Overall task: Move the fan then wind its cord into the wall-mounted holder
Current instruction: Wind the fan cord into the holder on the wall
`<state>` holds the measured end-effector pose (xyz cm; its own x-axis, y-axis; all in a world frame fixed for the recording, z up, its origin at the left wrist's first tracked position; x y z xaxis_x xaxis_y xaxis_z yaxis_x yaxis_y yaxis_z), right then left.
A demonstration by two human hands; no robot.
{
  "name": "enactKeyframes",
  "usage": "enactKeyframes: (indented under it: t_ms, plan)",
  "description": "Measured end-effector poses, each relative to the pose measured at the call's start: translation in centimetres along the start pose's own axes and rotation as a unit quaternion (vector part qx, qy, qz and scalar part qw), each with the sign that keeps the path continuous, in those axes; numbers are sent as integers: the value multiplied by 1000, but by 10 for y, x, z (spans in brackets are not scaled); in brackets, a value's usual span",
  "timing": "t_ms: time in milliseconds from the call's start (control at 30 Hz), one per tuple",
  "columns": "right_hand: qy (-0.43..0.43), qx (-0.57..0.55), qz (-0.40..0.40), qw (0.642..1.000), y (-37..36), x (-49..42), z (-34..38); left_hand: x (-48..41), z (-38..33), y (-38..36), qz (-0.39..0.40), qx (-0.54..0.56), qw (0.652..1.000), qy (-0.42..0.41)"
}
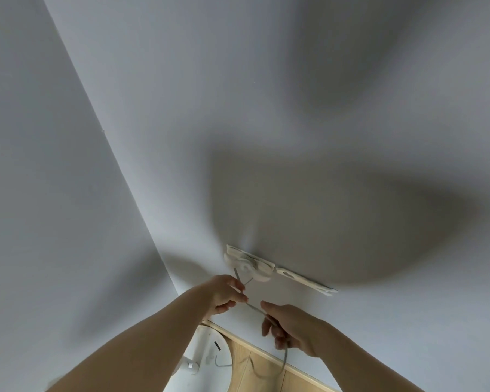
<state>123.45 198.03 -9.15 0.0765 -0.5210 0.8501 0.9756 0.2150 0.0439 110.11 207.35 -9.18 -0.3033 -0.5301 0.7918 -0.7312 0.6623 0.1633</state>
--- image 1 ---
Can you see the white round fan base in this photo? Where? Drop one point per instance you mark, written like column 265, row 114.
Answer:
column 206, row 363

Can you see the person's right forearm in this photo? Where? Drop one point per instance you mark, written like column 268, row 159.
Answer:
column 363, row 359

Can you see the white flat wall plate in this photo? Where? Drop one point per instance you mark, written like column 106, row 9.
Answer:
column 306, row 282

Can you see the person's left thumb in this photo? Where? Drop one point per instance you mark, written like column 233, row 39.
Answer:
column 241, row 298

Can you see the person's right hand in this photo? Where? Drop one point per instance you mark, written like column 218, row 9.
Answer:
column 300, row 328

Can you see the white wall socket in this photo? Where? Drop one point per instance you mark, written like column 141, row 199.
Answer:
column 249, row 263

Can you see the person's left hand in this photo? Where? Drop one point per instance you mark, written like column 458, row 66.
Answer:
column 220, row 293

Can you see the person's right thumb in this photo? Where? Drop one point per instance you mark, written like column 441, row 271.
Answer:
column 271, row 309

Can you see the person's left forearm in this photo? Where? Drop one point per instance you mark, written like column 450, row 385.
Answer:
column 139, row 347

